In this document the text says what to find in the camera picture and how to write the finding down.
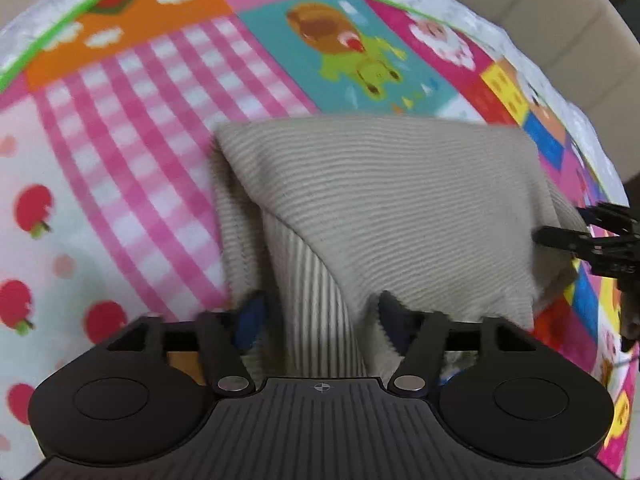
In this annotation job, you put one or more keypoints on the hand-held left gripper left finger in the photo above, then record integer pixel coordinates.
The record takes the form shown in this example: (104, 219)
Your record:
(252, 315)

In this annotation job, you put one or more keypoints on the colourful cartoon play mat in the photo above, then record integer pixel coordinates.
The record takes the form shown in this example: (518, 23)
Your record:
(125, 135)

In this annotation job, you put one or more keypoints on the beige padded headboard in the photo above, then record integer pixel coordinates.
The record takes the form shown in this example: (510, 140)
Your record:
(550, 25)

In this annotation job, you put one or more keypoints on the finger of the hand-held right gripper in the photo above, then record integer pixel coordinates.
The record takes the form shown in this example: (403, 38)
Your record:
(602, 214)
(560, 239)

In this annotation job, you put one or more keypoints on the beige black striped sweater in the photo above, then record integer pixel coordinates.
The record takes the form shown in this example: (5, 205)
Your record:
(400, 200)

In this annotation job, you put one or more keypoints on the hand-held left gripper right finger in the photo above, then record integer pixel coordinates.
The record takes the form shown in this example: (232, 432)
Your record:
(392, 317)

